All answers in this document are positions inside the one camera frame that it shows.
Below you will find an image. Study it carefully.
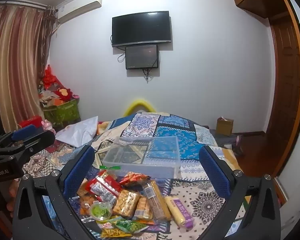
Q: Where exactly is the red peanut snack packet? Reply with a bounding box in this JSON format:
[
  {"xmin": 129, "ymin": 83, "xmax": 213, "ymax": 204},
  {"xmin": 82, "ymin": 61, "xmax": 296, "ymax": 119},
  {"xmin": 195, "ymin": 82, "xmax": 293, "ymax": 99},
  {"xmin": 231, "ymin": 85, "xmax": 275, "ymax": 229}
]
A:
[{"xmin": 119, "ymin": 171, "xmax": 152, "ymax": 187}]

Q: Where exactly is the striped brown curtain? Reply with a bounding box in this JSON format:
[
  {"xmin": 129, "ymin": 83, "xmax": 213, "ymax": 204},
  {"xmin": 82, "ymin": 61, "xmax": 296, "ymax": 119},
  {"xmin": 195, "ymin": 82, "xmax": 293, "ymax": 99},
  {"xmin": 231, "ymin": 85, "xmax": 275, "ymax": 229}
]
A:
[{"xmin": 0, "ymin": 1, "xmax": 58, "ymax": 135}]

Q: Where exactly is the green pea packet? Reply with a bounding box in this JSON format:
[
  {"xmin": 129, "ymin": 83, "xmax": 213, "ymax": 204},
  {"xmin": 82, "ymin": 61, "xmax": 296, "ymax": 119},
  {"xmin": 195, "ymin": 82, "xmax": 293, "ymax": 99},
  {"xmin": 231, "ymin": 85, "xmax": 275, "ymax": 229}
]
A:
[{"xmin": 115, "ymin": 219, "xmax": 149, "ymax": 233}]

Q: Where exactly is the clear biscuit packet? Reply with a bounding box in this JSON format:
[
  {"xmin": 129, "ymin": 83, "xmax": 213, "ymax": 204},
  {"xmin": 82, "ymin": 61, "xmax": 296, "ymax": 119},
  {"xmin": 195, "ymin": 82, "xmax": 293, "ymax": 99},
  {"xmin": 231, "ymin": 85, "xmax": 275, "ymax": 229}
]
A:
[
  {"xmin": 112, "ymin": 189, "xmax": 140, "ymax": 218},
  {"xmin": 134, "ymin": 196, "xmax": 153, "ymax": 219}
]

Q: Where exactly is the small black wall monitor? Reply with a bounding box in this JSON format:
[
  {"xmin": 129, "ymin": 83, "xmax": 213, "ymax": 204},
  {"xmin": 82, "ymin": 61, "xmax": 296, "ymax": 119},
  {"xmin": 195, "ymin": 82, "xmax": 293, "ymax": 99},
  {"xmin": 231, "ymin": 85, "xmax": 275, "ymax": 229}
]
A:
[{"xmin": 125, "ymin": 44, "xmax": 159, "ymax": 70}]

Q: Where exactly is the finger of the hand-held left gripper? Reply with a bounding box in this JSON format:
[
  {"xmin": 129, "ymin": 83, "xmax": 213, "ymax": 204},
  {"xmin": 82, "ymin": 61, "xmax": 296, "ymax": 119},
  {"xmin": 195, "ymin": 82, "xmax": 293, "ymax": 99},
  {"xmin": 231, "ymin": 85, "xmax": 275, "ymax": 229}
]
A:
[
  {"xmin": 15, "ymin": 129, "xmax": 56, "ymax": 155},
  {"xmin": 0, "ymin": 124, "xmax": 44, "ymax": 145}
]

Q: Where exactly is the yellow roll purple label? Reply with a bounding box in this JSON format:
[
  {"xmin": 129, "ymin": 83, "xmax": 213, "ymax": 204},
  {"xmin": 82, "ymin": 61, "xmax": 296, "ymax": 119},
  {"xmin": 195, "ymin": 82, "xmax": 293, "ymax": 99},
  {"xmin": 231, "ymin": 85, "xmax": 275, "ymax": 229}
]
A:
[{"xmin": 164, "ymin": 195, "xmax": 194, "ymax": 229}]

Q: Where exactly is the clear plastic storage box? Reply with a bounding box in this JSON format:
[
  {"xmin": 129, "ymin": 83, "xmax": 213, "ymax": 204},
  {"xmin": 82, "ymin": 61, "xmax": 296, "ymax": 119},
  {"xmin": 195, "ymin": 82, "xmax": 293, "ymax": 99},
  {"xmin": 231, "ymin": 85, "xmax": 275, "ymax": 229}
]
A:
[{"xmin": 101, "ymin": 136, "xmax": 182, "ymax": 179}]

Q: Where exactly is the white air conditioner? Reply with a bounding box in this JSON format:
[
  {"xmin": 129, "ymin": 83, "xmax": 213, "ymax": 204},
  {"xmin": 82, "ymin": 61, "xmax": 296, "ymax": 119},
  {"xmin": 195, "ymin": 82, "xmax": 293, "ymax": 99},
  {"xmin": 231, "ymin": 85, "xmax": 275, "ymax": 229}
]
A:
[{"xmin": 57, "ymin": 0, "xmax": 103, "ymax": 22}]

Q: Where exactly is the brown stick biscuit packet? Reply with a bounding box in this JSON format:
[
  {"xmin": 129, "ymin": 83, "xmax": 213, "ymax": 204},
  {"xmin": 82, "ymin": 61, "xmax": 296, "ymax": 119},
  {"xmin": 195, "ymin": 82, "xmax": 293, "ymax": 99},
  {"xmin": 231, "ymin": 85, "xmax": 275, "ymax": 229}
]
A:
[{"xmin": 142, "ymin": 182, "xmax": 165, "ymax": 220}]

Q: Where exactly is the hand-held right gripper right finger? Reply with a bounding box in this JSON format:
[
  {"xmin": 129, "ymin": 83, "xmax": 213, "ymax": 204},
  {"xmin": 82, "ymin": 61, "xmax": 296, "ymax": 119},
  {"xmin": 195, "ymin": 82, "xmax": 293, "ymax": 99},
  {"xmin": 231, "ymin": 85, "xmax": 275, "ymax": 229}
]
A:
[{"xmin": 199, "ymin": 145, "xmax": 282, "ymax": 240}]

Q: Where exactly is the long yellow wafer packet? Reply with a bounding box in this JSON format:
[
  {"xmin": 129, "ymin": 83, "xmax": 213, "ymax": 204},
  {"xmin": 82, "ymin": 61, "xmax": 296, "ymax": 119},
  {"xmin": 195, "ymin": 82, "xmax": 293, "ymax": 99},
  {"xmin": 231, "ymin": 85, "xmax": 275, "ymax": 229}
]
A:
[{"xmin": 151, "ymin": 180, "xmax": 172, "ymax": 220}]

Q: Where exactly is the white pillow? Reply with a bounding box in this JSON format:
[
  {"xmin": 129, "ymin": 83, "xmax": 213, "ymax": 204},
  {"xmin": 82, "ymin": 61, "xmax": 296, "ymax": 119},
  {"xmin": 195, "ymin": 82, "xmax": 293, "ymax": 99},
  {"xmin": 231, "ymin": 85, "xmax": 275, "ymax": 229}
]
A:
[{"xmin": 55, "ymin": 116, "xmax": 99, "ymax": 148}]

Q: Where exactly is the yellow ring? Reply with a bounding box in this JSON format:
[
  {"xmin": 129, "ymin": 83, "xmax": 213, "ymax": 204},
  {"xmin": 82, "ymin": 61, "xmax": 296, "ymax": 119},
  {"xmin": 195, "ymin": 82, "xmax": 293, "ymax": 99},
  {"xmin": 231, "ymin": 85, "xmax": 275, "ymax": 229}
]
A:
[{"xmin": 122, "ymin": 98, "xmax": 157, "ymax": 117}]

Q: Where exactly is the yellow fries packet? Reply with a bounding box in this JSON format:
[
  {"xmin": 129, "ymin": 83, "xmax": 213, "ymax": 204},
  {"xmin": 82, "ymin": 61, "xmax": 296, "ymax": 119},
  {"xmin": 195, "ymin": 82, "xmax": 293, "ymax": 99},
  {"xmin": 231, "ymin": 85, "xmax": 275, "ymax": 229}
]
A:
[{"xmin": 100, "ymin": 227, "xmax": 133, "ymax": 238}]

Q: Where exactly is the green fabric storage box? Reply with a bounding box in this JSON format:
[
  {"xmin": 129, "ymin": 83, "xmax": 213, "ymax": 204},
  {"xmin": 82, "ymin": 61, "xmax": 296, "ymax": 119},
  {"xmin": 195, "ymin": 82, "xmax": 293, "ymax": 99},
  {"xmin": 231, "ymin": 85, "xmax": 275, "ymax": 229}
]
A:
[{"xmin": 43, "ymin": 97, "xmax": 81, "ymax": 128}]

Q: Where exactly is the large black wall television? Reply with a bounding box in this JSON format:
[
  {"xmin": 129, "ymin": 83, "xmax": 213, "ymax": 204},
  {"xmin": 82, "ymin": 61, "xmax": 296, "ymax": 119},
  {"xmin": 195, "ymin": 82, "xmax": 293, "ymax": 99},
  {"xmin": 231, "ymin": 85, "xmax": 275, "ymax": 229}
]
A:
[{"xmin": 112, "ymin": 11, "xmax": 172, "ymax": 48}]

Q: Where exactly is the red white snack packet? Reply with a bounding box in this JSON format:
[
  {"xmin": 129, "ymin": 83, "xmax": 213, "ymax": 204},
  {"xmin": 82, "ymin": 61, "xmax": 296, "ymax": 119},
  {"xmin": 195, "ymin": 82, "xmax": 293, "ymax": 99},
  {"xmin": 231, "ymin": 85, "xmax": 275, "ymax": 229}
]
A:
[{"xmin": 86, "ymin": 176, "xmax": 118, "ymax": 204}]

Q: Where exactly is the black dangling cable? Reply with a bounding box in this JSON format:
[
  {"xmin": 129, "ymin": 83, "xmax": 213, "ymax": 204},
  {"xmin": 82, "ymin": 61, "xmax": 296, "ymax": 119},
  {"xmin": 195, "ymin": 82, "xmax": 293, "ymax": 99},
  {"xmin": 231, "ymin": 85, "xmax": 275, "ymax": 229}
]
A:
[{"xmin": 142, "ymin": 67, "xmax": 153, "ymax": 83}]

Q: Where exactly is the red flat box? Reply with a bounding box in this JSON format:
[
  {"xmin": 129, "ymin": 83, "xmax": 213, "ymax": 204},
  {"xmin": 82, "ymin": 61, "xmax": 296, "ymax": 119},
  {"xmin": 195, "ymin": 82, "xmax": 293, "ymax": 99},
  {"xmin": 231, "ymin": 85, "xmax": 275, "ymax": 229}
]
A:
[{"xmin": 19, "ymin": 116, "xmax": 44, "ymax": 130}]

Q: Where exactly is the pink plush toy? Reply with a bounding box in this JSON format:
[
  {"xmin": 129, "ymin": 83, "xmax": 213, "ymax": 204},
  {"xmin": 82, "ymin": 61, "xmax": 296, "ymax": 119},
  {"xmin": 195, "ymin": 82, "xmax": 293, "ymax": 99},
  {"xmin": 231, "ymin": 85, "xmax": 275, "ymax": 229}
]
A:
[{"xmin": 41, "ymin": 120, "xmax": 56, "ymax": 133}]

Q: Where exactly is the orange snack bag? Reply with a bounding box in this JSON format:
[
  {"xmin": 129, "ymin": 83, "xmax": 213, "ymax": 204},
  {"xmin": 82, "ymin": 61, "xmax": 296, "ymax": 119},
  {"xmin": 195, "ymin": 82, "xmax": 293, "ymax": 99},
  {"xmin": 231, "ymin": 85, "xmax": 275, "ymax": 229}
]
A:
[{"xmin": 79, "ymin": 195, "xmax": 98, "ymax": 215}]

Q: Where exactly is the dark cloth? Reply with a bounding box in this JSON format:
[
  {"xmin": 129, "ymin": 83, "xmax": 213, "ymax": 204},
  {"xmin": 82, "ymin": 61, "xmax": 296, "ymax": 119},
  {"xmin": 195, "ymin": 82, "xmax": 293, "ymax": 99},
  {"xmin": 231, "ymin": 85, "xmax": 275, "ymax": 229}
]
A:
[{"xmin": 225, "ymin": 135, "xmax": 245, "ymax": 158}]

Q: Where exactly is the green jelly cup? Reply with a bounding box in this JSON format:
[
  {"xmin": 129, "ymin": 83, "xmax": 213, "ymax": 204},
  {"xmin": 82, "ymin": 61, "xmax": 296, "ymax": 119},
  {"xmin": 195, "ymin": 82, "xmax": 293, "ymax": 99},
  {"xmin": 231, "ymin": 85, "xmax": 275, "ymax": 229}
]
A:
[{"xmin": 89, "ymin": 202, "xmax": 113, "ymax": 220}]

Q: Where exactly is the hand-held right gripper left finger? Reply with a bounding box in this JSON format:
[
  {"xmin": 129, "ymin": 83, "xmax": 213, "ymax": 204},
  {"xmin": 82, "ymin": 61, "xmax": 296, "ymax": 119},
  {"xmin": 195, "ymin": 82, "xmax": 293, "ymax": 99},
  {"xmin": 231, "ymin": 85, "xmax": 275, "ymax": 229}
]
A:
[{"xmin": 12, "ymin": 145, "xmax": 95, "ymax": 240}]

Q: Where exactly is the brown cardboard box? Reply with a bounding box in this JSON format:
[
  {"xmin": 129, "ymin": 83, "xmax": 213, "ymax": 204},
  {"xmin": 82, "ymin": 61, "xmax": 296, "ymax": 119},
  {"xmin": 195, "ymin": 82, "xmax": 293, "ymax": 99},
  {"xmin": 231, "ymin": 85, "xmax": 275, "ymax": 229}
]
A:
[{"xmin": 216, "ymin": 116, "xmax": 234, "ymax": 137}]

